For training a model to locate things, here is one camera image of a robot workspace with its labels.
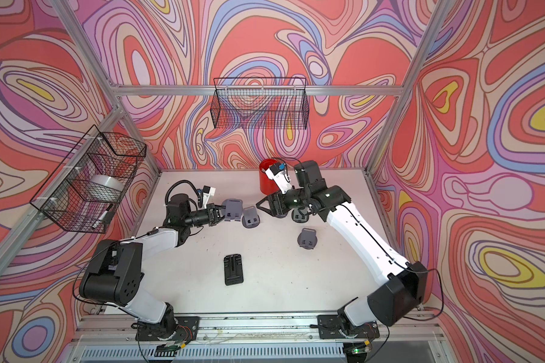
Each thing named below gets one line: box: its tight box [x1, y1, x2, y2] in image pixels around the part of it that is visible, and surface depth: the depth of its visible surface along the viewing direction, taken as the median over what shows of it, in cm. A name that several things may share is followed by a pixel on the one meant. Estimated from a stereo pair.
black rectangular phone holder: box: [224, 253, 245, 287], surface depth 87 cm
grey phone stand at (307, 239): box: [296, 227, 318, 250], surface depth 92 cm
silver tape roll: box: [87, 174, 125, 203], surface depth 73 cm
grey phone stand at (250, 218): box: [241, 205, 261, 229], surface depth 98 cm
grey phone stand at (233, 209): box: [221, 198, 243, 222], surface depth 80 cm
